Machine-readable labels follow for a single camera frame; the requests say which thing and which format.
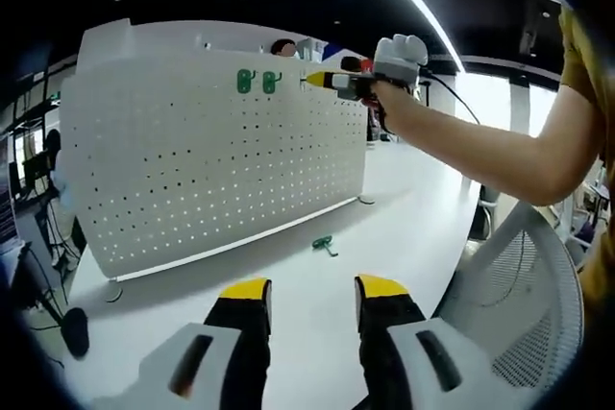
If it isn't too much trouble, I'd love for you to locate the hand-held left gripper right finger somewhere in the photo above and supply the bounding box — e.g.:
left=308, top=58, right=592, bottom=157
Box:
left=354, top=274, right=496, bottom=410

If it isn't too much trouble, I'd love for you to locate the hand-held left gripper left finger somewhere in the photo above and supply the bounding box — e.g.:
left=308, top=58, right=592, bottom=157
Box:
left=138, top=277, right=274, bottom=410

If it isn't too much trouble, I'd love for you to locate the white perforated mounting plate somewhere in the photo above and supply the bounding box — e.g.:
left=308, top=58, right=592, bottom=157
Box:
left=58, top=47, right=377, bottom=303

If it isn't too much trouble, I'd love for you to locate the person's right hand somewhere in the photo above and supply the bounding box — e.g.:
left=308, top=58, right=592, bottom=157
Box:
left=369, top=78, right=425, bottom=136

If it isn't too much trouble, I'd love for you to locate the curved ceiling light strip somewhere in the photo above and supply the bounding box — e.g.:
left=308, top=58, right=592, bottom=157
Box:
left=355, top=0, right=465, bottom=73

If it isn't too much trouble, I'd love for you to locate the grey mesh office chair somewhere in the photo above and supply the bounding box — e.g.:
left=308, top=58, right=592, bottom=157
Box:
left=441, top=201, right=585, bottom=390

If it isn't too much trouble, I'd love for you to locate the black computer mouse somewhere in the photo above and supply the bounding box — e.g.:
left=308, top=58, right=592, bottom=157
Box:
left=61, top=306, right=91, bottom=359

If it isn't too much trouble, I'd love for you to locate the person's mustard shirt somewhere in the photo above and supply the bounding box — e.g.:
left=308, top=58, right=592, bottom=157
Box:
left=556, top=2, right=615, bottom=334

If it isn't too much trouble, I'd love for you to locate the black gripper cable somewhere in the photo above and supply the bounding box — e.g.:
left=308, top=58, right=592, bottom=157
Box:
left=417, top=71, right=481, bottom=126

